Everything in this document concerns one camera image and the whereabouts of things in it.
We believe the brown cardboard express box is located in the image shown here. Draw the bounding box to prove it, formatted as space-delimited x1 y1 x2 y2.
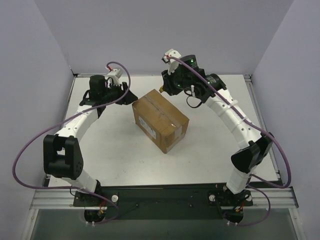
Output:
132 89 190 154

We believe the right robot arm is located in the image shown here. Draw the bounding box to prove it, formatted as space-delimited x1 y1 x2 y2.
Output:
160 53 272 195

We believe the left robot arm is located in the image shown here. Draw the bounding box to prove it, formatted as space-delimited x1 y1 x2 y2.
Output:
43 73 138 206

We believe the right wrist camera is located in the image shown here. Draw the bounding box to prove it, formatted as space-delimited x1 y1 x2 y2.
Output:
162 48 182 75

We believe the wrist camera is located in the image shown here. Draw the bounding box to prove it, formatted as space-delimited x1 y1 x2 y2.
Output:
106 68 123 86
162 48 182 75

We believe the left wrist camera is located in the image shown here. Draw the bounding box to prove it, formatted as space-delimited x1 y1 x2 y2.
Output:
106 68 123 86

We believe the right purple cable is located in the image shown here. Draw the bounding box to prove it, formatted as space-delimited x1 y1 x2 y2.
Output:
166 56 292 227

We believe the purple cable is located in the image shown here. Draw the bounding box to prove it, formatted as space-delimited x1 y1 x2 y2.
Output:
11 61 133 225
166 56 292 227

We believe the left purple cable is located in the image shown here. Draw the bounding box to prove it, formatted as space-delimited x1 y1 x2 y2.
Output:
11 61 133 225

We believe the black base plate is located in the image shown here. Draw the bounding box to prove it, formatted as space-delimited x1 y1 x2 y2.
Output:
73 183 253 222

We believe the aluminium frame rail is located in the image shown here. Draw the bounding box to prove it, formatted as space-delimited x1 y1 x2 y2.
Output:
31 187 299 210

